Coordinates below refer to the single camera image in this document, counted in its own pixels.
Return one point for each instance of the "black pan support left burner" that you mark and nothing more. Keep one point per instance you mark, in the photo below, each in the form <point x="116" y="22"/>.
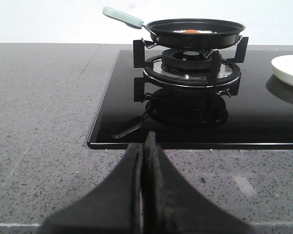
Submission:
<point x="224" y="72"/>

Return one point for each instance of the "fried egg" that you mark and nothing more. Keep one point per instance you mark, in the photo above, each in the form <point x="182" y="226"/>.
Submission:
<point x="193" y="31"/>

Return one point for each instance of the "black left gas burner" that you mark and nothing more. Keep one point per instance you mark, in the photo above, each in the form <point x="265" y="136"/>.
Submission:
<point x="180" y="61"/>

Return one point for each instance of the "white ceramic plate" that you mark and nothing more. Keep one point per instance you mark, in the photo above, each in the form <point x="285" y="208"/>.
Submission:
<point x="282" y="68"/>

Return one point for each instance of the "black frying pan mint handle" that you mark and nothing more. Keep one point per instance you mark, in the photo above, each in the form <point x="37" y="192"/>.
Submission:
<point x="226" y="33"/>

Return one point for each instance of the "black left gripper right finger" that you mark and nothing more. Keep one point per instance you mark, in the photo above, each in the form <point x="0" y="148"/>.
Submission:
<point x="173" y="206"/>

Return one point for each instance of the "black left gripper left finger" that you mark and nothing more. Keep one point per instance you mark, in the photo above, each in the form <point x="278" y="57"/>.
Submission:
<point x="113" y="207"/>

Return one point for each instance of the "black glass cooktop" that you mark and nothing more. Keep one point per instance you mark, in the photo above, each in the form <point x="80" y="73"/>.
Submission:
<point x="254" y="113"/>

